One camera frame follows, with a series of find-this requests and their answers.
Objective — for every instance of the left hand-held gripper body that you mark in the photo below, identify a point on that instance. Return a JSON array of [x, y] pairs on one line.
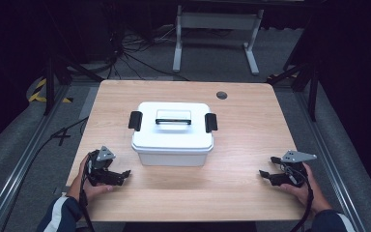
[[97, 167]]

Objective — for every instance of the aluminium floor rail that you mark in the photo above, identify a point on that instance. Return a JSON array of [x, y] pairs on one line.
[[331, 167], [19, 167]]

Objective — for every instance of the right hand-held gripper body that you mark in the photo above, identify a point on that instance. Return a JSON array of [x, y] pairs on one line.
[[294, 170]]

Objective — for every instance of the black box latch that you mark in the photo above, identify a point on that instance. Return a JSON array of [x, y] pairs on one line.
[[211, 122], [135, 121]]

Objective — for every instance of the person's right hand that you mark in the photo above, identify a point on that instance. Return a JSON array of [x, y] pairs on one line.
[[306, 193]]

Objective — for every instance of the white storage box lid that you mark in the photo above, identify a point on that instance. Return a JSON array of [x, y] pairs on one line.
[[172, 138]]

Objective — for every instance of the white plastic storage box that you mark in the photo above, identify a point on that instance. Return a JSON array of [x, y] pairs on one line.
[[172, 159]]

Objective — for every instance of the black metal stand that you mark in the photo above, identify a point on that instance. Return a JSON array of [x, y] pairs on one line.
[[312, 93], [49, 87]]

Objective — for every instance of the yellow black floor tape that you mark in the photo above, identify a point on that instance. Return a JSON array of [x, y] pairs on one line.
[[36, 95]]

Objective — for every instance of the white metal desk frame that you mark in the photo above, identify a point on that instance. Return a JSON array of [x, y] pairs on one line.
[[217, 22]]

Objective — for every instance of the person's left hand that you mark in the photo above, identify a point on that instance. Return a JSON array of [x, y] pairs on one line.
[[91, 190]]

